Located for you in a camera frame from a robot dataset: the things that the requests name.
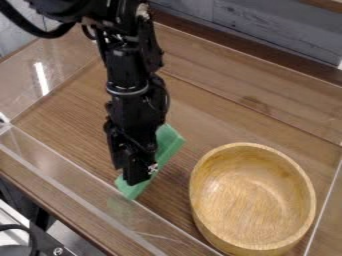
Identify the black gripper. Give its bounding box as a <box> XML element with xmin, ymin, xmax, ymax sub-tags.
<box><xmin>104</xmin><ymin>75</ymin><xmax>170</xmax><ymax>186</ymax></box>

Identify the green rectangular block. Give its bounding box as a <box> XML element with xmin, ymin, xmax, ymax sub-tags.
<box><xmin>114</xmin><ymin>124</ymin><xmax>186</xmax><ymax>200</ymax></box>

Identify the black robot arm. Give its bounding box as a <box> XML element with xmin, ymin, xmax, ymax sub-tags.
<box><xmin>0</xmin><ymin>0</ymin><xmax>170</xmax><ymax>185</ymax></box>

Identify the brown wooden bowl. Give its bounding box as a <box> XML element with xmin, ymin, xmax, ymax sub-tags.
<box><xmin>189</xmin><ymin>142</ymin><xmax>317</xmax><ymax>256</ymax></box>

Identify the clear acrylic tray wall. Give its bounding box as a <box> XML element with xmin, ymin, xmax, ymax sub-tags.
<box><xmin>0</xmin><ymin>26</ymin><xmax>342</xmax><ymax>256</ymax></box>

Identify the black metal table bracket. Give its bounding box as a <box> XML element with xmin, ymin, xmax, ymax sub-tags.
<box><xmin>28</xmin><ymin>223</ymin><xmax>78</xmax><ymax>256</ymax></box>

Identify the black cable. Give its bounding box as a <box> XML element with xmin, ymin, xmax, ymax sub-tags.
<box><xmin>0</xmin><ymin>223</ymin><xmax>44</xmax><ymax>256</ymax></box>

